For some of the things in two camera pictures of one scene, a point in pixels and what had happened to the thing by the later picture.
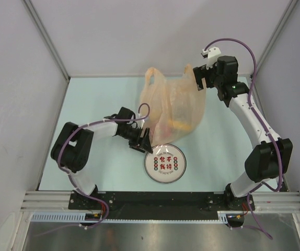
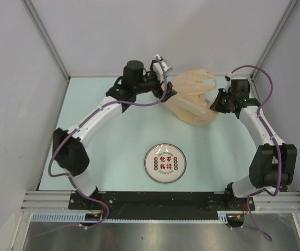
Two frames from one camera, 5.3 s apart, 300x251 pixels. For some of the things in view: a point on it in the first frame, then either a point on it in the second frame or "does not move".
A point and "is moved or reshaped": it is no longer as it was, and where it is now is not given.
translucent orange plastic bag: (172, 108) is moved or reshaped
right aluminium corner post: (273, 37) does not move
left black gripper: (145, 145) -> (159, 92)
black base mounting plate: (159, 205) does not move
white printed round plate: (166, 163) does not move
